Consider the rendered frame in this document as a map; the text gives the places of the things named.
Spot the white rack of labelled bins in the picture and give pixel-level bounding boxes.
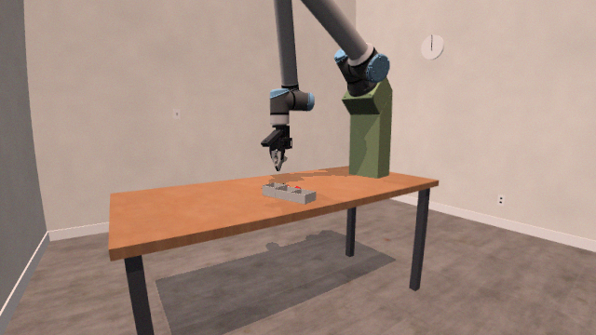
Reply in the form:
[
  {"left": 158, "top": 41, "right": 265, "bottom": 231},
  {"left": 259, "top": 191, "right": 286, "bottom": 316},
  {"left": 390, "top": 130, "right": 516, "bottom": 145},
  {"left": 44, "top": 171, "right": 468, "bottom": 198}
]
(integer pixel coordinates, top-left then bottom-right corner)
[{"left": 262, "top": 182, "right": 316, "bottom": 204}]

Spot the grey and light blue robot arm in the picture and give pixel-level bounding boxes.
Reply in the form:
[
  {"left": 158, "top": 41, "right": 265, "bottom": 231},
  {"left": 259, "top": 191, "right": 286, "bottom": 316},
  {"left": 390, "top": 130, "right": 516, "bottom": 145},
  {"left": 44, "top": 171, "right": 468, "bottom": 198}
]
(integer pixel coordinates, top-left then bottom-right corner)
[{"left": 261, "top": 0, "right": 390, "bottom": 147}]

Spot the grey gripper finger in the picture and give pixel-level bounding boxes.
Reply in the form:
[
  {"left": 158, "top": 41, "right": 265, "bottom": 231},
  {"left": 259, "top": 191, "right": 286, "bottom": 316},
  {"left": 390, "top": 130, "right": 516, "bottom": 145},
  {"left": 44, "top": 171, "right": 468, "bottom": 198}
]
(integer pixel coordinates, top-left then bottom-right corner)
[
  {"left": 269, "top": 146, "right": 279, "bottom": 171},
  {"left": 277, "top": 144, "right": 287, "bottom": 171}
]

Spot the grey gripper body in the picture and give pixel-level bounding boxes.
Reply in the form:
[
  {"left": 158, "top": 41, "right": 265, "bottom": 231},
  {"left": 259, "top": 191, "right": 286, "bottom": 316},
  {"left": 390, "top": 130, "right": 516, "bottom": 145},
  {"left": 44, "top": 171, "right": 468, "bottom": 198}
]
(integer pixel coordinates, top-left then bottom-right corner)
[{"left": 271, "top": 125, "right": 292, "bottom": 151}]

